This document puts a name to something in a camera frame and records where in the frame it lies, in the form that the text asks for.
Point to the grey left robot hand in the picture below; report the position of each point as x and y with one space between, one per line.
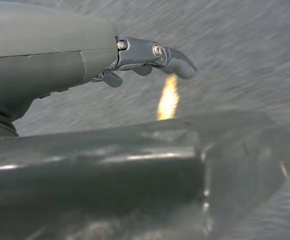
47 49

